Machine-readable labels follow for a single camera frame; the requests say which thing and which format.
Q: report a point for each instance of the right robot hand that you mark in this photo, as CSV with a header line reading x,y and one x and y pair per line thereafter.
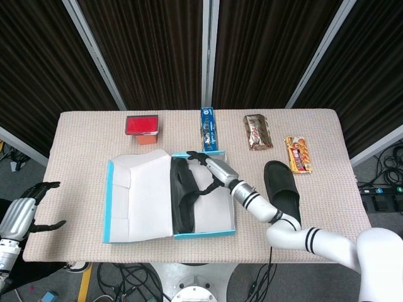
x,y
223,173

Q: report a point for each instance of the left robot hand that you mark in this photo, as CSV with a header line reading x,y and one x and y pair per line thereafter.
x,y
19,217

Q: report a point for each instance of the black rubber slipper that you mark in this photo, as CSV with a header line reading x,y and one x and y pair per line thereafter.
x,y
281,179
182,188

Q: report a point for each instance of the white and blue shoebox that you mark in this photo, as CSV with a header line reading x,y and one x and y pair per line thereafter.
x,y
145,201

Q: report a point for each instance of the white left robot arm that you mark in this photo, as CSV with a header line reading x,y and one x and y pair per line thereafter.
x,y
7,258

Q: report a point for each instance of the grey round robot base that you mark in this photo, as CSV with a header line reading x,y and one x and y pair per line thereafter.
x,y
195,291

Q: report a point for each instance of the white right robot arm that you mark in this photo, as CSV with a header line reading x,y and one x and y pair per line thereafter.
x,y
330,245

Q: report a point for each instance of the red topped box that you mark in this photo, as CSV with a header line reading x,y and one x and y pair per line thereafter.
x,y
141,126

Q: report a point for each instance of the blue cookie package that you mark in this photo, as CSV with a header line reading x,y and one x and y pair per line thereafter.
x,y
208,129

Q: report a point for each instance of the brown silver snack wrapper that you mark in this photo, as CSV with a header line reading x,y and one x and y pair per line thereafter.
x,y
257,132

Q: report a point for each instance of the beige woven tablecloth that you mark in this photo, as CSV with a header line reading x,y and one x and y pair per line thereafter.
x,y
78,188

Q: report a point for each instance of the yellow orange snack pack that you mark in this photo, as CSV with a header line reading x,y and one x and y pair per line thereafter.
x,y
299,155

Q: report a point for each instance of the white black sneaker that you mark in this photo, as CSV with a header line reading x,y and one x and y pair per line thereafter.
x,y
78,266

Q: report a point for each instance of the small blue floor object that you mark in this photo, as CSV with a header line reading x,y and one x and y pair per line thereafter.
x,y
49,297

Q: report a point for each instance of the dark pleated curtain panel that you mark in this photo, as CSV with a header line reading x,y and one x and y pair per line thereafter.
x,y
31,78
141,47
267,47
371,78

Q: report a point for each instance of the black foot pedals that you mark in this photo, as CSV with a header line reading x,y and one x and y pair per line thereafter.
x,y
378,203

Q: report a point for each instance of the black power strip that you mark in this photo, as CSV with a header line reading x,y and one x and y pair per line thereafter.
x,y
387,190

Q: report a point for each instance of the grey partition post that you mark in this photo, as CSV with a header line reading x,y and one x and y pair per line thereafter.
x,y
22,145
378,147
95,56
210,53
318,56

